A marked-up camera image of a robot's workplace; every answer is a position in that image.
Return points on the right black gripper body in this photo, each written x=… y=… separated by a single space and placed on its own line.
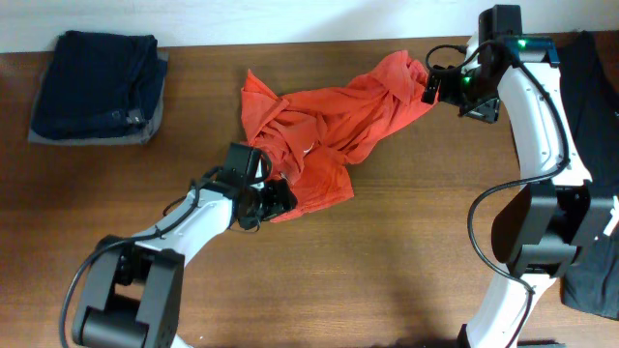
x=472 y=95

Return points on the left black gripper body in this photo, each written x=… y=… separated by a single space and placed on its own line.
x=267 y=201

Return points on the red polo shirt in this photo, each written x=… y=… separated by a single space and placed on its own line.
x=312 y=136

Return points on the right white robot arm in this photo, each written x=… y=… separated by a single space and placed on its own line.
x=530 y=231

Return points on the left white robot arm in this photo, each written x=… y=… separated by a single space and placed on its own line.
x=133 y=286

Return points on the black printed t-shirt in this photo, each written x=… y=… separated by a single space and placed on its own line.
x=591 y=105

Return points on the folded grey garment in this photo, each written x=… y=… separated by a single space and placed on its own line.
x=111 y=128

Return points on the folded navy blue garment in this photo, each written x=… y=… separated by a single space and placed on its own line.
x=98 y=72

